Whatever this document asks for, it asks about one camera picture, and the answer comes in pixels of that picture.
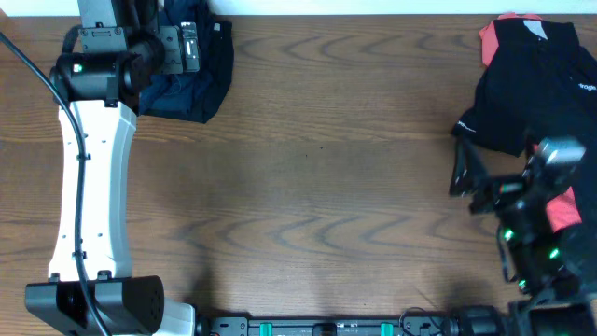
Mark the folded dark navy garment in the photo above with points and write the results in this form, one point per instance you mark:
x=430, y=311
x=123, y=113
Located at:
x=196, y=94

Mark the black and coral t-shirt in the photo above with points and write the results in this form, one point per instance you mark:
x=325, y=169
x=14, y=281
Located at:
x=539, y=81

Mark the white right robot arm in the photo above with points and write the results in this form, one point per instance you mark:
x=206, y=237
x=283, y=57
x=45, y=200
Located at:
x=554, y=268

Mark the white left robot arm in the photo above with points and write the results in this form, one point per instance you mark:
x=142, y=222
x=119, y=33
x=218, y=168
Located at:
x=105, y=64

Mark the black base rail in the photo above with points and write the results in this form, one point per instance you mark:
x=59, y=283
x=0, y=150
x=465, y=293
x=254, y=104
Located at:
x=414, y=321

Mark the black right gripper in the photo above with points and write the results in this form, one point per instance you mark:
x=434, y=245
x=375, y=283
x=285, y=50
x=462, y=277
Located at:
x=499, y=191

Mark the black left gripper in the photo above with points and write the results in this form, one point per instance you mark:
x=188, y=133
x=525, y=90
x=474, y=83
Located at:
x=173, y=36

